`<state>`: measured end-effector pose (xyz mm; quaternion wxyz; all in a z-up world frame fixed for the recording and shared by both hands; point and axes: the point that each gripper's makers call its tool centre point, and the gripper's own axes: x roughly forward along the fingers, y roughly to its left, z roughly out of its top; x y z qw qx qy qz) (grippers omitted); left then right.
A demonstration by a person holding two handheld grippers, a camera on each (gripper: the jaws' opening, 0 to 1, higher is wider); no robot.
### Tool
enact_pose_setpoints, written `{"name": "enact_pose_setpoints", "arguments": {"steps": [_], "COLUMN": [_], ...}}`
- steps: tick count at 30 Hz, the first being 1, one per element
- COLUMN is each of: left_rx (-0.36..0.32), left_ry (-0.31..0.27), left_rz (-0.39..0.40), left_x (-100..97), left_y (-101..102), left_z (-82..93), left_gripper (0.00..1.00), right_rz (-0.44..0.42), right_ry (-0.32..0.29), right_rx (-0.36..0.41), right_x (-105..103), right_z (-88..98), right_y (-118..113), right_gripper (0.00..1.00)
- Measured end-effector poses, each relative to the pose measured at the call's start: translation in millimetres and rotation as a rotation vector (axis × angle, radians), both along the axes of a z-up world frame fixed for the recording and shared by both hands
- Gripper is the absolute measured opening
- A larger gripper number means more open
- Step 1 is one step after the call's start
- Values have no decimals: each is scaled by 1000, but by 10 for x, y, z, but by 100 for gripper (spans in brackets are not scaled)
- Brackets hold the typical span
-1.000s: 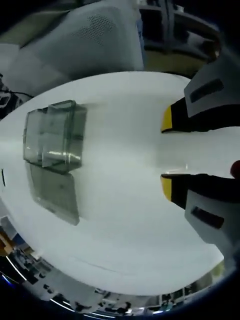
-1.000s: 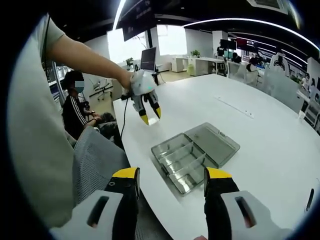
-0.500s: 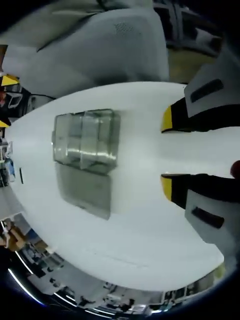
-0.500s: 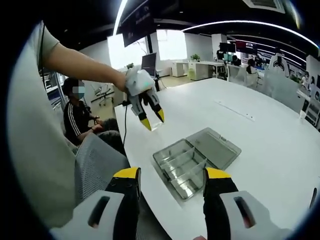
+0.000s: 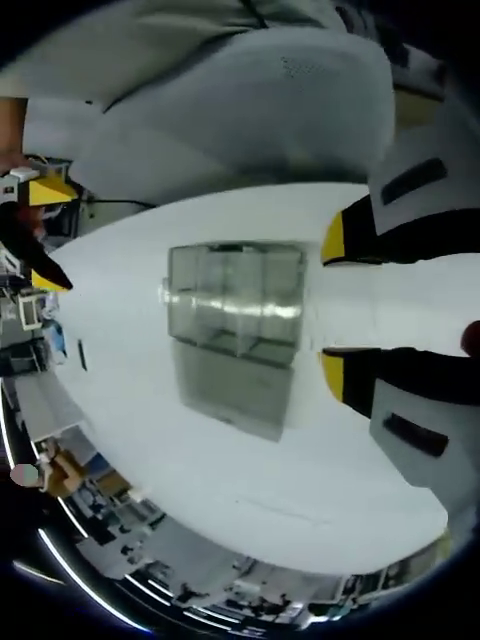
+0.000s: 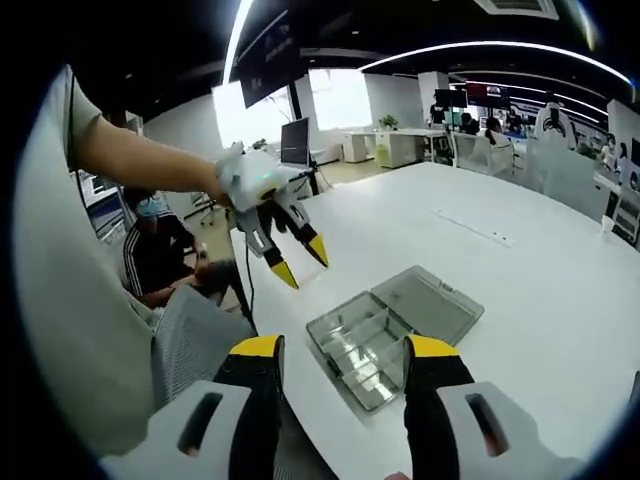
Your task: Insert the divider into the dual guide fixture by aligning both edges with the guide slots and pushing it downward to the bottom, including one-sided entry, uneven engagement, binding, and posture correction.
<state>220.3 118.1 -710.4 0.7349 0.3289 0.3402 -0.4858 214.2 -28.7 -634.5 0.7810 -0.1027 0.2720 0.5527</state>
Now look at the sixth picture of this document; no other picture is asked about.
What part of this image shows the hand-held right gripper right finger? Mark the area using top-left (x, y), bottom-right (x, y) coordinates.
top-left (402, 333), bottom-right (586, 480)

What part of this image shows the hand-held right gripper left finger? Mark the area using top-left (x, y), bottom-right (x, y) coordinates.
top-left (99, 333), bottom-right (287, 480)

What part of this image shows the grey transparent guide fixture box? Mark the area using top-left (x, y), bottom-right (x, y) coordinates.
top-left (305, 264), bottom-right (485, 412)

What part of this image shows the black folding stand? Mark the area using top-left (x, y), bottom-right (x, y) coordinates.
top-left (292, 164), bottom-right (324, 200)

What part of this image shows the open laptop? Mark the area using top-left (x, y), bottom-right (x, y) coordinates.
top-left (279, 117), bottom-right (312, 167)

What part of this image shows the grey mesh office chair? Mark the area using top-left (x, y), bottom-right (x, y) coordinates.
top-left (149, 284), bottom-right (259, 409)

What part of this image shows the black display on stand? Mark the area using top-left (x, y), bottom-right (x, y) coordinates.
top-left (233, 7), bottom-right (309, 124)

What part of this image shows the white desk row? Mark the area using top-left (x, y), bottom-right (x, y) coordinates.
top-left (341, 128), bottom-right (454, 169)

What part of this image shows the person's grey shirt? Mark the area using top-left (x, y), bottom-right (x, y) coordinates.
top-left (14, 64), bottom-right (156, 456)

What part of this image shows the black monitor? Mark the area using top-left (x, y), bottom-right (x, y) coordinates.
top-left (432, 88), bottom-right (470, 126)

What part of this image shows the pale grey office chair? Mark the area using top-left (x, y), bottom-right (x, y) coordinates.
top-left (524, 139), bottom-right (609, 221)

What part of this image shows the ceiling air vent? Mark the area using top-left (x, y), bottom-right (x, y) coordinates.
top-left (474, 0), bottom-right (559, 21)

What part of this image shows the purple wall screen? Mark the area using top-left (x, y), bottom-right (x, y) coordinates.
top-left (467, 83), bottom-right (512, 110)

